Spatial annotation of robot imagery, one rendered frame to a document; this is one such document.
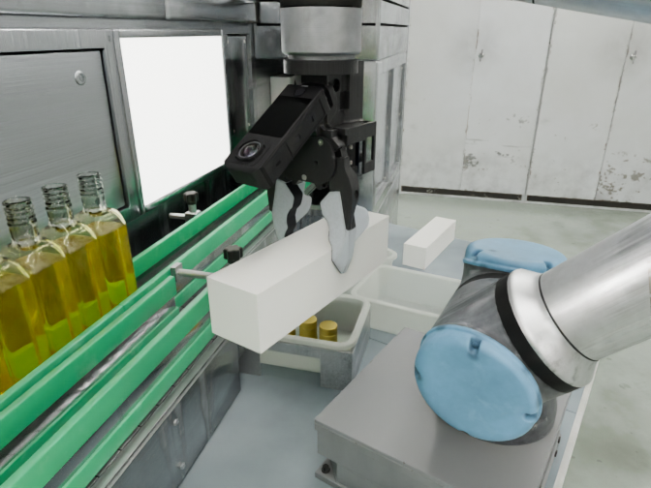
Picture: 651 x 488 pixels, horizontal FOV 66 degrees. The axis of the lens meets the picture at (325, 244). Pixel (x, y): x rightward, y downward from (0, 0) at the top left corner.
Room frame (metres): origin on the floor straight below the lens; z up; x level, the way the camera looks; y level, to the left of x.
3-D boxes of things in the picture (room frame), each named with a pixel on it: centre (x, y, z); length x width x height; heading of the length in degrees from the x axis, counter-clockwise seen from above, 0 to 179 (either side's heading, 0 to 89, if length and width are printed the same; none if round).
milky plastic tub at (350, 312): (0.79, 0.04, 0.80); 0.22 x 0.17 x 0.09; 75
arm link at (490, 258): (0.53, -0.22, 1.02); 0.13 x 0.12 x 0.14; 151
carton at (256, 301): (0.49, 0.02, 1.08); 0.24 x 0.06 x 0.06; 146
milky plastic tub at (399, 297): (0.92, -0.18, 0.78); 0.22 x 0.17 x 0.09; 63
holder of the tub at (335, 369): (0.80, 0.07, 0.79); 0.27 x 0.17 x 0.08; 75
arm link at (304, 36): (0.51, 0.01, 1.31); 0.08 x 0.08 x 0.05
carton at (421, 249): (1.28, -0.29, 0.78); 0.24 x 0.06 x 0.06; 149
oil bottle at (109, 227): (0.65, 0.31, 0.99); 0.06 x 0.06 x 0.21; 75
